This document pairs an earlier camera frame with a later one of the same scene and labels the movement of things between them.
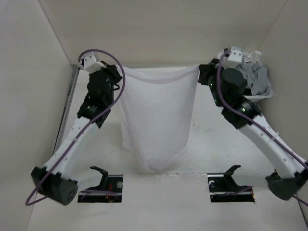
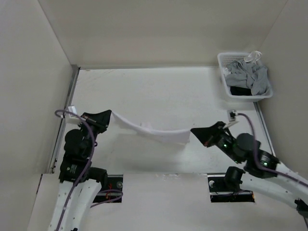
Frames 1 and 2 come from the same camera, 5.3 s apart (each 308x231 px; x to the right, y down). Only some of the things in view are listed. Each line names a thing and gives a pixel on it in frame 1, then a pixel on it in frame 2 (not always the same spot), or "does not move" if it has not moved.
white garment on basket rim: [252, 57] does not move
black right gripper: [207, 70] to [207, 135]
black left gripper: [112, 70] to [101, 120]
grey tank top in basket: [257, 77] does not move
